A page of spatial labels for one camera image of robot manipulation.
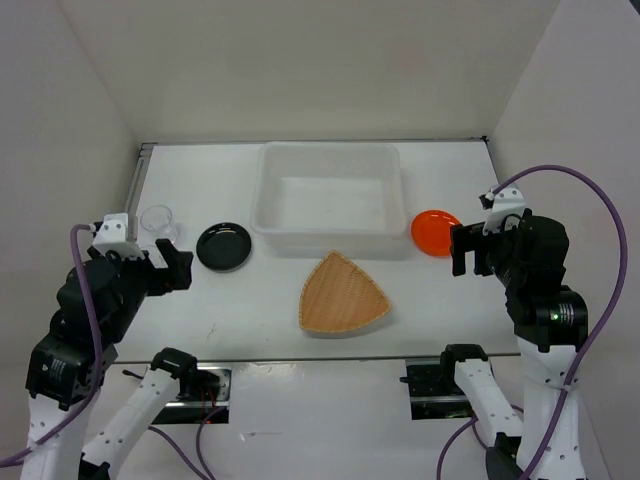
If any black round bowl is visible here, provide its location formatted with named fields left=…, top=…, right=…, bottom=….
left=196, top=222, right=252, bottom=273

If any aluminium frame rail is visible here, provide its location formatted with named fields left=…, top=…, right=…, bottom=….
left=125, top=142, right=156, bottom=217

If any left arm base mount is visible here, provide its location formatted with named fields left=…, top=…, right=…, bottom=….
left=152, top=366, right=232, bottom=425

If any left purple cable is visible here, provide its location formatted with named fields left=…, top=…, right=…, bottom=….
left=0, top=223, right=106, bottom=466

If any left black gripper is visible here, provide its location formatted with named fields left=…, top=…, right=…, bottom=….
left=91, top=235, right=194, bottom=340

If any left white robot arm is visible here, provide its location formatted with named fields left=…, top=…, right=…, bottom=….
left=21, top=239, right=199, bottom=479

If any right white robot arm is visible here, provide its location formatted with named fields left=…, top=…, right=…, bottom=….
left=438, top=210, right=588, bottom=479

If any woven bamboo basket tray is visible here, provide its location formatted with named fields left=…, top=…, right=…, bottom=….
left=298, top=250, right=392, bottom=334

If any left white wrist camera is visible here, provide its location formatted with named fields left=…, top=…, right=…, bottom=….
left=92, top=213, right=144, bottom=260

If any clear plastic cup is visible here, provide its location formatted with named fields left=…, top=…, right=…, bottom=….
left=140, top=205, right=179, bottom=244

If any clear plastic bin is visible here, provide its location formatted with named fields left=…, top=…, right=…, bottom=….
left=250, top=142, right=410, bottom=260

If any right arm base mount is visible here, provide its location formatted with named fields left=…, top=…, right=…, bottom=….
left=399, top=358, right=473, bottom=421

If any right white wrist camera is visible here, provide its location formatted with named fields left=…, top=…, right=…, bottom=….
left=480, top=183, right=526, bottom=236

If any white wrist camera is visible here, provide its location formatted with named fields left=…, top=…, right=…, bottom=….
left=92, top=213, right=144, bottom=260
left=480, top=183, right=526, bottom=236

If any orange plastic plate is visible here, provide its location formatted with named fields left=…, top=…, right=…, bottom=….
left=410, top=210, right=460, bottom=257

